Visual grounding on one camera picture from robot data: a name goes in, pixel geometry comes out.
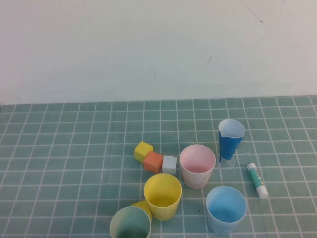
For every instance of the green white glue stick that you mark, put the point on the green white glue stick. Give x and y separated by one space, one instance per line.
256 178

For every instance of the blue paper cone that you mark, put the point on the blue paper cone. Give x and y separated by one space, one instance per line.
229 146

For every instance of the pink plastic cup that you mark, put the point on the pink plastic cup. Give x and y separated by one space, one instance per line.
196 161

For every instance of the white cube block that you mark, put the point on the white cube block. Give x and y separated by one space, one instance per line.
169 164

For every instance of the light blue plastic cup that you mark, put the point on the light blue plastic cup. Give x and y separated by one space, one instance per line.
225 205

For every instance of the orange cube block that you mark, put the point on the orange cube block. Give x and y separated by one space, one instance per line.
153 161

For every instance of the yellow cube block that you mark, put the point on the yellow cube block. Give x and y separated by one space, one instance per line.
142 150
140 205

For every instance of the green plastic cup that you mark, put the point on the green plastic cup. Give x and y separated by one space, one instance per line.
128 220

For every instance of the green checkered tablecloth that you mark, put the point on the green checkered tablecloth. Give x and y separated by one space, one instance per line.
49 148

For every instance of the yellow plastic cup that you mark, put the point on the yellow plastic cup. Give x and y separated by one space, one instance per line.
162 192

